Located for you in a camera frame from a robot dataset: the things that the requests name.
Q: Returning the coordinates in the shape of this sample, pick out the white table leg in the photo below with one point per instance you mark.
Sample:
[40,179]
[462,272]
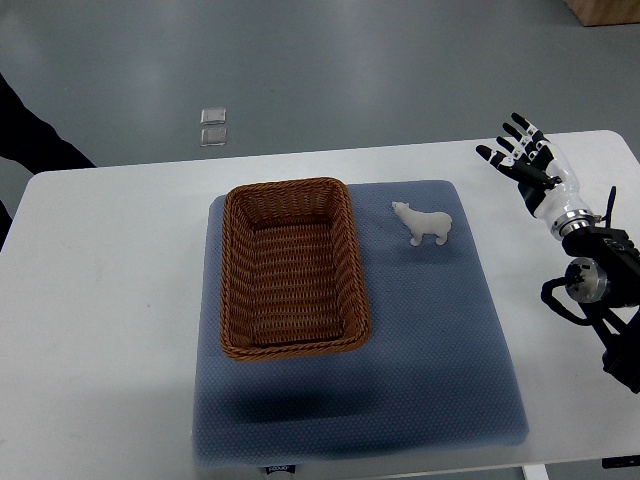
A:
[535,472]

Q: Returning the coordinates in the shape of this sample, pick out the wooden box corner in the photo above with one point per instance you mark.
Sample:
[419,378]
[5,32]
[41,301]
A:
[592,13]

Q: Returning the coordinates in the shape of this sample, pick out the blue grey quilted mat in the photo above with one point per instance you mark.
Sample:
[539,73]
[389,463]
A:
[435,373]

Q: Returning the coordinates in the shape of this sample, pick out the white toy polar bear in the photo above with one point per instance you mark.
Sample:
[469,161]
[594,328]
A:
[437,224]

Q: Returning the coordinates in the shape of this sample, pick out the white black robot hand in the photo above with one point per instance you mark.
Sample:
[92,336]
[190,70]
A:
[546,182]

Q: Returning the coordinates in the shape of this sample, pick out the lower metal floor plate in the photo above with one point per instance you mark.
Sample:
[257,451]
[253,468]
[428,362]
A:
[213,136]

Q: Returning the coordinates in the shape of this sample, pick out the black object at left edge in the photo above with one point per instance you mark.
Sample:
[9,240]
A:
[33,143]

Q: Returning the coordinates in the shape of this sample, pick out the brown wicker basket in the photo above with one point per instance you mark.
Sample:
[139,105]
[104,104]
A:
[291,282]

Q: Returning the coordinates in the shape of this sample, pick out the upper metal floor plate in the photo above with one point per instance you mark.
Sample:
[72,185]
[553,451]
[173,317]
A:
[213,115]

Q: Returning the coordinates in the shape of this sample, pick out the metal floor plate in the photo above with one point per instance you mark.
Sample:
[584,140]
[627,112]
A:
[213,115]
[213,136]

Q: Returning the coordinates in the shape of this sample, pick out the black table control panel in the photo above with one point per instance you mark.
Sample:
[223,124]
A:
[621,462]

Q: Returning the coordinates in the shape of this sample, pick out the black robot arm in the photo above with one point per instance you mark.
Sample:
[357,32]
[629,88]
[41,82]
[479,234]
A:
[602,278]

